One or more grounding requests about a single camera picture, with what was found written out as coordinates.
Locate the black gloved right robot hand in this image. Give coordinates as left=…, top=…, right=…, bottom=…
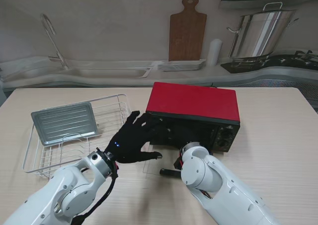
left=170, top=125, right=201, bottom=148

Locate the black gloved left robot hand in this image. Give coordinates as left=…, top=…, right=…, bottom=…
left=103, top=110, right=172, bottom=165

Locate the glass oven door black handle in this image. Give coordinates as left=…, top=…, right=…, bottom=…
left=143, top=144, right=183, bottom=179

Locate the ribbed metal baking tray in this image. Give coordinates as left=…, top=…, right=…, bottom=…
left=30, top=101, right=101, bottom=147

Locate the red black toaster oven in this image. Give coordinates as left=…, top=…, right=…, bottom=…
left=145, top=82, right=241, bottom=153

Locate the stack of white plates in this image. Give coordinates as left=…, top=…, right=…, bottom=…
left=157, top=59, right=207, bottom=72

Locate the steel kitchen sink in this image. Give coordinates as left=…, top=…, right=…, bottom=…
left=57, top=67, right=152, bottom=79

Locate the white paper towel roll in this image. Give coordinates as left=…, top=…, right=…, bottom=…
left=207, top=38, right=223, bottom=67

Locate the brown wooden cutting board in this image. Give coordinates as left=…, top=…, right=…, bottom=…
left=168, top=0, right=208, bottom=62

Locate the black gas stove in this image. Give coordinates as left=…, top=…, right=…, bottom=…
left=220, top=50, right=318, bottom=74

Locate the chrome kitchen faucet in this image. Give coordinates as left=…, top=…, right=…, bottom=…
left=40, top=13, right=69, bottom=71

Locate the stainless steel stock pot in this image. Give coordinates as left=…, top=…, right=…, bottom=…
left=226, top=1, right=300, bottom=59

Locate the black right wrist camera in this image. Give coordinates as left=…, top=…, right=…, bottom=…
left=173, top=156, right=184, bottom=170

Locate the red black left arm cable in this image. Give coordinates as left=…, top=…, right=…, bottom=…
left=72, top=160, right=119, bottom=225

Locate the white wire dish rack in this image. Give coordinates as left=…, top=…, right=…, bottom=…
left=21, top=93, right=134, bottom=180

